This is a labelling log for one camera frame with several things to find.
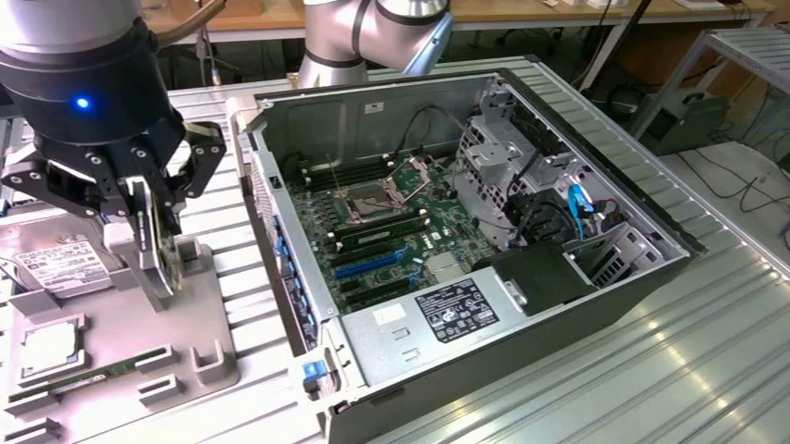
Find grey hanging cable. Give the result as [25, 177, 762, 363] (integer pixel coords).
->
[195, 25, 224, 88]

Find open black PC case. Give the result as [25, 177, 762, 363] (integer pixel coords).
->
[237, 67, 708, 444]

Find blue expansion slot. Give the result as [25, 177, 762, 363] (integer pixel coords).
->
[335, 258, 408, 281]

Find red and black wires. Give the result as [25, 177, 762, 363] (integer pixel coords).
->
[588, 197, 628, 228]

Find silver disk bay cage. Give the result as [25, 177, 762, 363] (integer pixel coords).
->
[455, 113, 594, 223]

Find silver socket cover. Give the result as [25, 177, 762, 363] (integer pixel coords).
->
[387, 155, 444, 190]

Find grey parts rack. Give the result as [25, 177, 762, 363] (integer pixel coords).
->
[0, 220, 241, 444]

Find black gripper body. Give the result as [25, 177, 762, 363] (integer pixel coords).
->
[0, 18, 189, 156]

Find black expansion slot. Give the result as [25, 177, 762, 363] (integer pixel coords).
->
[328, 249, 403, 270]
[344, 289, 420, 312]
[340, 276, 416, 300]

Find silver chipset heatsink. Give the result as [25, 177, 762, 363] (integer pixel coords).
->
[421, 255, 475, 284]

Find wooden desk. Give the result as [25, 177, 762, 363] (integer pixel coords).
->
[140, 0, 772, 47]

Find silver power supply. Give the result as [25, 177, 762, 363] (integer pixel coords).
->
[337, 270, 532, 388]

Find blue wire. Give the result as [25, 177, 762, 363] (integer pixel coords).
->
[564, 183, 588, 242]

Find black RAM slot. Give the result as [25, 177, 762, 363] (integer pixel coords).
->
[307, 166, 401, 191]
[320, 206, 420, 233]
[328, 216, 428, 243]
[299, 152, 387, 173]
[304, 162, 397, 184]
[301, 156, 392, 179]
[324, 210, 424, 238]

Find black wire bundle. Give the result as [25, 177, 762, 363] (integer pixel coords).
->
[501, 191, 584, 249]

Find brown cable hose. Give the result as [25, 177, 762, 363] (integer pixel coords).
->
[154, 0, 228, 48]

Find black fan shroud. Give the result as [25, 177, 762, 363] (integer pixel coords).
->
[489, 242, 600, 318]

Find hard disk with blue caddy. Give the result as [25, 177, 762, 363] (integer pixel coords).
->
[0, 215, 120, 298]

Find perforated silver disk bay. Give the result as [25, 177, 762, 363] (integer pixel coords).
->
[564, 221, 671, 290]

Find metal slat side table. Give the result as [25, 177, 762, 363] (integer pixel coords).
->
[668, 26, 790, 140]

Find black looped wire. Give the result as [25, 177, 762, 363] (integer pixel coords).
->
[397, 105, 477, 156]

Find black box on floor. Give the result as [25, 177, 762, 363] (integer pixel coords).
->
[640, 91, 731, 156]

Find green RAM stick white label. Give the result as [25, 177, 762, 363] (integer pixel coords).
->
[336, 220, 431, 250]

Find green motherboard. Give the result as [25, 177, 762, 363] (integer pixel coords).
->
[287, 152, 499, 315]

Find silver CPU chip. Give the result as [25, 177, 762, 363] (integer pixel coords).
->
[21, 323, 81, 371]

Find CPU socket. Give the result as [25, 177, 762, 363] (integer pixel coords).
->
[332, 178, 416, 224]

